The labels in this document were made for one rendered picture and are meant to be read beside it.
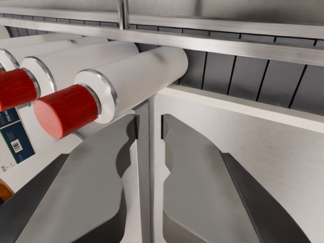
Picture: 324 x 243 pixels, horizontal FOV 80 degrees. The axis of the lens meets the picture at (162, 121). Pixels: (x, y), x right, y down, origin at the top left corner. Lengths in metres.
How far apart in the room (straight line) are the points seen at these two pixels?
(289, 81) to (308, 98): 0.03
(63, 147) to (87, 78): 0.38
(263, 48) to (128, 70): 0.12
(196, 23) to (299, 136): 0.23
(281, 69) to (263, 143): 0.15
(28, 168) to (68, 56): 0.32
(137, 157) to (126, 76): 0.30
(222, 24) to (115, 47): 0.15
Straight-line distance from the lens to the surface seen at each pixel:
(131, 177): 0.52
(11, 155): 0.73
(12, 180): 0.51
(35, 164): 0.52
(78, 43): 0.33
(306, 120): 0.26
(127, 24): 0.25
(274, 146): 0.38
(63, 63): 0.24
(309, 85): 0.28
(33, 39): 0.37
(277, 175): 0.41
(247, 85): 0.29
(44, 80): 0.23
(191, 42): 0.20
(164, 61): 0.24
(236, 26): 0.28
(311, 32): 0.27
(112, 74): 0.18
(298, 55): 0.19
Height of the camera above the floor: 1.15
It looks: 49 degrees down
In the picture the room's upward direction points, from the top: 132 degrees counter-clockwise
